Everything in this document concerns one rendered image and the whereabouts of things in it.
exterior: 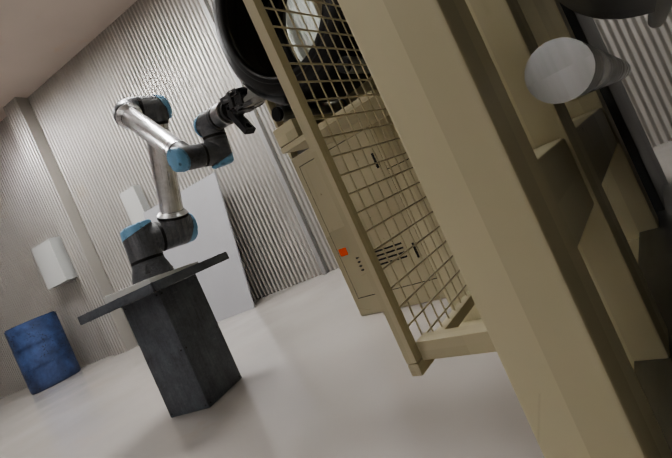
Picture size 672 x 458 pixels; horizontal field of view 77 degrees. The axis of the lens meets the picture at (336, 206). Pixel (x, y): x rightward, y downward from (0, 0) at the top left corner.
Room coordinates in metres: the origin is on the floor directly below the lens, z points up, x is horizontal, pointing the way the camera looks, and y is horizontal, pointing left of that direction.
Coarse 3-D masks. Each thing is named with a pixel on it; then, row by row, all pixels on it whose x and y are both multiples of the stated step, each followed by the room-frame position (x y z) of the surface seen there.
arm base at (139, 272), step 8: (152, 256) 1.97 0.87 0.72; (160, 256) 2.01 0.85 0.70; (136, 264) 1.96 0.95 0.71; (144, 264) 1.95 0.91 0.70; (152, 264) 1.96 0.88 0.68; (160, 264) 1.98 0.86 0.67; (168, 264) 2.02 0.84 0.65; (136, 272) 1.95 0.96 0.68; (144, 272) 1.94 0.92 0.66; (152, 272) 1.94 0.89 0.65; (160, 272) 1.96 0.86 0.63; (136, 280) 1.94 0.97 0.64
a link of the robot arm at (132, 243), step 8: (136, 224) 1.97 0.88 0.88; (144, 224) 1.99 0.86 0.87; (152, 224) 2.04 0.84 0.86; (120, 232) 1.99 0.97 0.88; (128, 232) 1.96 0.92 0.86; (136, 232) 1.96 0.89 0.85; (144, 232) 1.98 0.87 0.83; (152, 232) 2.00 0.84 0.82; (160, 232) 2.03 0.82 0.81; (128, 240) 1.96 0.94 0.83; (136, 240) 1.96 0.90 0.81; (144, 240) 1.97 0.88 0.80; (152, 240) 1.99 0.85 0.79; (160, 240) 2.02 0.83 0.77; (128, 248) 1.96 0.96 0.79; (136, 248) 1.95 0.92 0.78; (144, 248) 1.96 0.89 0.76; (152, 248) 1.98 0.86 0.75; (160, 248) 2.03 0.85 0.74; (128, 256) 1.98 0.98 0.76; (136, 256) 1.95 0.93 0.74; (144, 256) 1.96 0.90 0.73
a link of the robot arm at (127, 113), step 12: (132, 96) 1.89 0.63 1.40; (120, 108) 1.78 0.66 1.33; (132, 108) 1.80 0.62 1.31; (120, 120) 1.80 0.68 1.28; (132, 120) 1.73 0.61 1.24; (144, 120) 1.70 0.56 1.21; (144, 132) 1.67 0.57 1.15; (156, 132) 1.63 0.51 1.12; (168, 132) 1.63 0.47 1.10; (156, 144) 1.61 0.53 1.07; (168, 144) 1.56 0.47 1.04; (180, 144) 1.54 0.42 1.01; (168, 156) 1.53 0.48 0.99; (180, 156) 1.49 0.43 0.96; (192, 156) 1.52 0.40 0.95; (204, 156) 1.55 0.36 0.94; (180, 168) 1.51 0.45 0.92; (192, 168) 1.55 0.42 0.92
